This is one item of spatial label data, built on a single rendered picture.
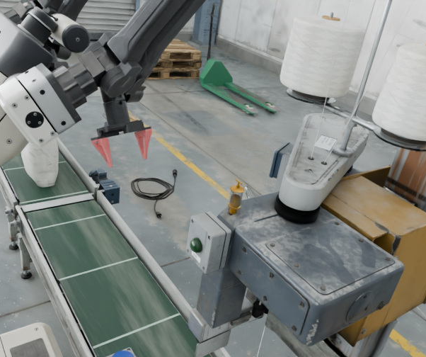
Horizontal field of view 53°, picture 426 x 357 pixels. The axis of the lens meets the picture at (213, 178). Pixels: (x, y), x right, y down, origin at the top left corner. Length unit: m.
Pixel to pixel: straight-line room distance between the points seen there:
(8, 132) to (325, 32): 0.74
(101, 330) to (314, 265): 1.26
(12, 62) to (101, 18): 7.67
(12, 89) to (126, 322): 1.22
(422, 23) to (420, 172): 5.45
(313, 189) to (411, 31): 5.80
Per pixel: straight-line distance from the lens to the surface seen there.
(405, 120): 0.86
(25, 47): 1.06
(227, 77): 6.62
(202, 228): 0.80
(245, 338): 2.44
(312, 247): 0.81
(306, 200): 0.84
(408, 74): 0.86
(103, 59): 0.98
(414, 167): 1.12
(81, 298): 2.01
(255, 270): 0.79
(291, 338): 1.04
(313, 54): 0.98
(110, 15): 8.76
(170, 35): 1.01
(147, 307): 1.97
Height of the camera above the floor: 1.78
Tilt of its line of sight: 28 degrees down
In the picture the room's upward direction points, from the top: 9 degrees clockwise
